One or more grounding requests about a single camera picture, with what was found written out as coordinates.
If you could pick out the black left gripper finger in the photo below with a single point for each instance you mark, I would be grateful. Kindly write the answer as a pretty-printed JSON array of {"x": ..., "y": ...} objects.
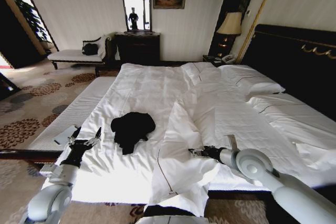
[
  {"x": 74, "y": 133},
  {"x": 95, "y": 136}
]

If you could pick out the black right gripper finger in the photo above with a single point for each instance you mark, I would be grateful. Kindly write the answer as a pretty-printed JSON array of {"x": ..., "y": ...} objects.
[
  {"x": 196, "y": 154},
  {"x": 195, "y": 150}
]

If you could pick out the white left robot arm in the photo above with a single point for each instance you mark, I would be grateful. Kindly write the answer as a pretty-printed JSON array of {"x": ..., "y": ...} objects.
[{"x": 50, "y": 203}]

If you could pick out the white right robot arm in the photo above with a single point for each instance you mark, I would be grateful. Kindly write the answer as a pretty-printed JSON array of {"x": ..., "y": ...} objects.
[{"x": 262, "y": 169}]

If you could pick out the bed with white sheet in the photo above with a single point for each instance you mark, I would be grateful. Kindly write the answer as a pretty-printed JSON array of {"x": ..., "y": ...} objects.
[{"x": 302, "y": 127}]

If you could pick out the black garment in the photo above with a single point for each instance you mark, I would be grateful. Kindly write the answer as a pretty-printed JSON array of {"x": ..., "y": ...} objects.
[{"x": 131, "y": 129}]

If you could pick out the white duvet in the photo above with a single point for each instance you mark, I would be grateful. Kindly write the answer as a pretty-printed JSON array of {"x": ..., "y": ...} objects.
[{"x": 223, "y": 108}]

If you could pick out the white robot front shell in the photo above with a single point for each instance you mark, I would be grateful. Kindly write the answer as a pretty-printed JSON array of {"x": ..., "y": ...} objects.
[{"x": 170, "y": 220}]

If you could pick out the white cushioned chaise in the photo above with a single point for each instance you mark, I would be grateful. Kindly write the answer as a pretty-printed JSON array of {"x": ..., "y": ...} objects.
[{"x": 73, "y": 57}]

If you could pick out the white pillow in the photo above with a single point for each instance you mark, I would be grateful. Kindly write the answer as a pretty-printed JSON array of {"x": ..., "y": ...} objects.
[
  {"x": 262, "y": 88},
  {"x": 236, "y": 73}
]

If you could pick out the black bag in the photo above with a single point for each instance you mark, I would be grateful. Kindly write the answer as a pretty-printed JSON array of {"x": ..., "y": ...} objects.
[{"x": 90, "y": 48}]

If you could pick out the white cloth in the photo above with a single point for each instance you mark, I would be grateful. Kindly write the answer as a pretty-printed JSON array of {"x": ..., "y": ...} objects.
[{"x": 103, "y": 47}]

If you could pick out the dark nightstand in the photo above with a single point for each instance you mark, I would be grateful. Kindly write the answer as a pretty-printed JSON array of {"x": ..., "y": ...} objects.
[{"x": 210, "y": 60}]

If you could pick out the white telephone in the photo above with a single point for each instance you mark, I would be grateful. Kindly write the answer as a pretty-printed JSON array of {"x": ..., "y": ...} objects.
[{"x": 228, "y": 58}]

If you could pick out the dark wooden dresser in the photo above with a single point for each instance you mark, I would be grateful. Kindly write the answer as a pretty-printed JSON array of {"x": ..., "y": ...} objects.
[{"x": 137, "y": 47}]

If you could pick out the person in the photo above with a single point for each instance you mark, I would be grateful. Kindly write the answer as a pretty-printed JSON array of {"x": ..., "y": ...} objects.
[{"x": 133, "y": 18}]

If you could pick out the dark wooden headboard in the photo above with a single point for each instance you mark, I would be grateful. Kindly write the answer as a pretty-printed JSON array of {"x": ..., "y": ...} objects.
[{"x": 296, "y": 58}]

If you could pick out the green potted plant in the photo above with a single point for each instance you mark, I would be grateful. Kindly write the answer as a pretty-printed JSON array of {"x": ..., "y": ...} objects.
[{"x": 29, "y": 16}]

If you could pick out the table lamp with cream shade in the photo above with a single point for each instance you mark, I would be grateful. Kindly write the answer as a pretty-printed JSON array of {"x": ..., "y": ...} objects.
[{"x": 230, "y": 23}]

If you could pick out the dark framed mirror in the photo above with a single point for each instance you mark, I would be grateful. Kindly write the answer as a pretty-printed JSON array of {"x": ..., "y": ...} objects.
[{"x": 136, "y": 1}]

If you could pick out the gold wall trim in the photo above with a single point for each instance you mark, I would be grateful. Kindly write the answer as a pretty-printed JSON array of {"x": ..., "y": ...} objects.
[{"x": 258, "y": 14}]

